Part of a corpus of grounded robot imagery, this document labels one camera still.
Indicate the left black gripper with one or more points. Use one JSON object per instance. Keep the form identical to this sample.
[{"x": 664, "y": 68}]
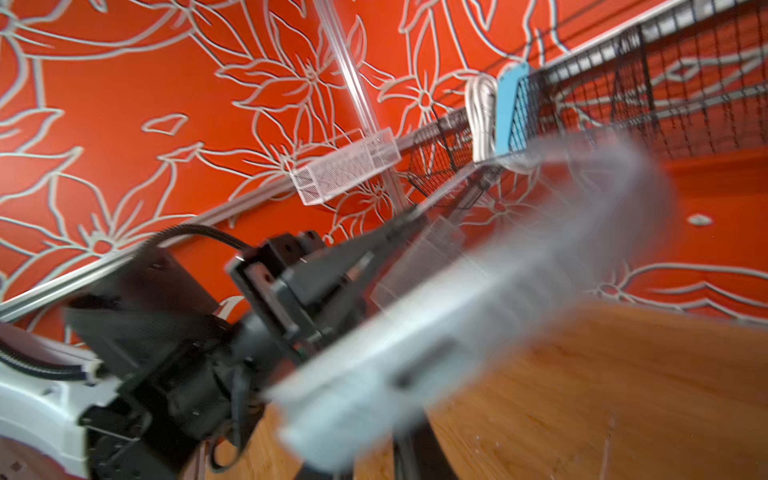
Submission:
[{"x": 290, "y": 296}]

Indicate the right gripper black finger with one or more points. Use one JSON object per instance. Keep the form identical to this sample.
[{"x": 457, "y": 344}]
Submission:
[{"x": 417, "y": 454}]

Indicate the black phone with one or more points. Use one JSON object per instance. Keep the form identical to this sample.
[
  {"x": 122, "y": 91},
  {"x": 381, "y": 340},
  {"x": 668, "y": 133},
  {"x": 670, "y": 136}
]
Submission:
[{"x": 457, "y": 303}]

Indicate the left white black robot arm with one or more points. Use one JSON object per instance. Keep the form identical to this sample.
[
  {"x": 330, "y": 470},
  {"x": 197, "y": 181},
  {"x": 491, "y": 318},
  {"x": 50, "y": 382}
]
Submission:
[{"x": 163, "y": 376}]

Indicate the light blue box in basket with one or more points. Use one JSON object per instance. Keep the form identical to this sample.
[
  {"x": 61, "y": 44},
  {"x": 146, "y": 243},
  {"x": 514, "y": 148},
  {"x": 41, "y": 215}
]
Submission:
[{"x": 511, "y": 119}]

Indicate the clear plastic wall bin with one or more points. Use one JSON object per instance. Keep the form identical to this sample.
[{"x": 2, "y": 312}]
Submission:
[{"x": 330, "y": 175}]

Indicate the black wire wall basket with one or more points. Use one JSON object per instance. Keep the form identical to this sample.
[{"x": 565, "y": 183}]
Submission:
[{"x": 688, "y": 79}]

